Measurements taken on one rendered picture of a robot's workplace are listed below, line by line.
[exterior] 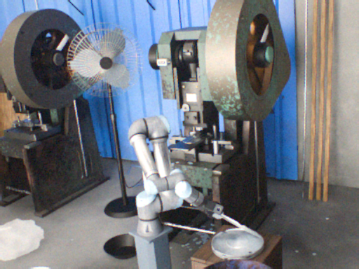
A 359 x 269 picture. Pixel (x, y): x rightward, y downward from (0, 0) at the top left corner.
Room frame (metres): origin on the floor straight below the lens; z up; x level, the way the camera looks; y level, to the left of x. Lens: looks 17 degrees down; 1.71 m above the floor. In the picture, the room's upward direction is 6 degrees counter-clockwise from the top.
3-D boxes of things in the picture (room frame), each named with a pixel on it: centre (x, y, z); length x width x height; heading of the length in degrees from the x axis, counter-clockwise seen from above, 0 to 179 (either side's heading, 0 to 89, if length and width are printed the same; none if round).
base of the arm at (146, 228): (2.29, 0.21, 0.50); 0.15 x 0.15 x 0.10
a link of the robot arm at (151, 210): (2.29, 0.20, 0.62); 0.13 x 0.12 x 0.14; 109
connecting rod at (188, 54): (2.96, -0.16, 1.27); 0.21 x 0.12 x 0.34; 148
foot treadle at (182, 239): (2.85, -0.09, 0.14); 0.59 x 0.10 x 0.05; 148
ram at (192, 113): (2.93, -0.14, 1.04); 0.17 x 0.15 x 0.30; 148
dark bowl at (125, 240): (2.80, 0.45, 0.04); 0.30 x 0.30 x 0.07
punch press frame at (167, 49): (3.09, -0.24, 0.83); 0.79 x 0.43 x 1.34; 148
